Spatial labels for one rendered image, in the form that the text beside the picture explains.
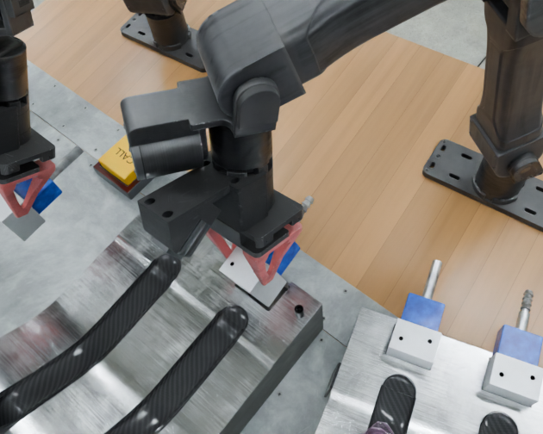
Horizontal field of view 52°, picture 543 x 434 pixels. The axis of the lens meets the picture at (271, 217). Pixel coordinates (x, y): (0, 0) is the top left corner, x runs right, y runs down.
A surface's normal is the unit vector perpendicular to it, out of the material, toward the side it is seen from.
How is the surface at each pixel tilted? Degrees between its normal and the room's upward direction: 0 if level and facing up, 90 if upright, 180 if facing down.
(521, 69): 93
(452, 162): 0
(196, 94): 10
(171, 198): 21
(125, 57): 0
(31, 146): 29
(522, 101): 91
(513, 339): 0
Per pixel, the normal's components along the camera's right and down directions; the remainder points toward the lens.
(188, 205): -0.03, -0.76
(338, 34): 0.41, 0.73
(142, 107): 0.07, -0.53
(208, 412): -0.12, -0.45
